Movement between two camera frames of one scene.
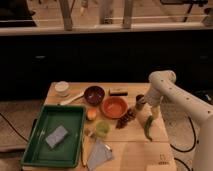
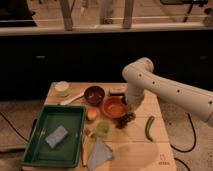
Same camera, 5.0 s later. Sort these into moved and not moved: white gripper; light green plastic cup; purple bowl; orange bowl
Moved: white gripper
Not moved: light green plastic cup; orange bowl; purple bowl
